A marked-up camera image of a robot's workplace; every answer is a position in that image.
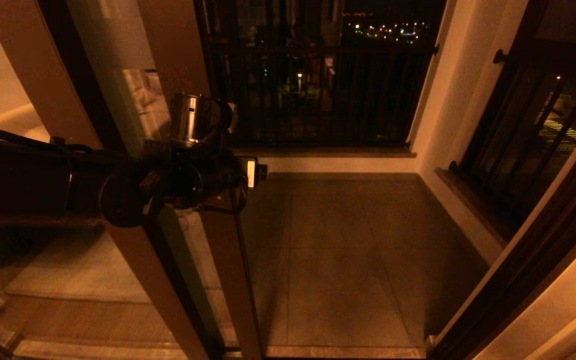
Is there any metal door floor track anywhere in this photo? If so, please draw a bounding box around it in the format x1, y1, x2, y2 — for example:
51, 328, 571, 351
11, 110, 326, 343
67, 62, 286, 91
13, 340, 426, 360

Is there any dark stone window sill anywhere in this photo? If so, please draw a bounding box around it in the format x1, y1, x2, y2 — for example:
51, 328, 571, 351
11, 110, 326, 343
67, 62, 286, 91
434, 166, 517, 247
235, 146, 417, 159

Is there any brown framed sliding glass door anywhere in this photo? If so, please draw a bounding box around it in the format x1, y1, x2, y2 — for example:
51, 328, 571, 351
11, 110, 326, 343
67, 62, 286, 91
65, 0, 265, 360

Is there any fixed brown door frame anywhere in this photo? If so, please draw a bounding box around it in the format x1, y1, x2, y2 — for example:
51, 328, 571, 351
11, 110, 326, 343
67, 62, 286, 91
0, 0, 211, 360

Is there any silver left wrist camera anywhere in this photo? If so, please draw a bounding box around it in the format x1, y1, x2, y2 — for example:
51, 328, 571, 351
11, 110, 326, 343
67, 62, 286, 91
224, 101, 240, 135

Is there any dark brown door jamb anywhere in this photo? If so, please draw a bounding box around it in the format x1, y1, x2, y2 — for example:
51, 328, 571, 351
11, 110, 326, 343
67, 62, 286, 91
425, 112, 576, 360

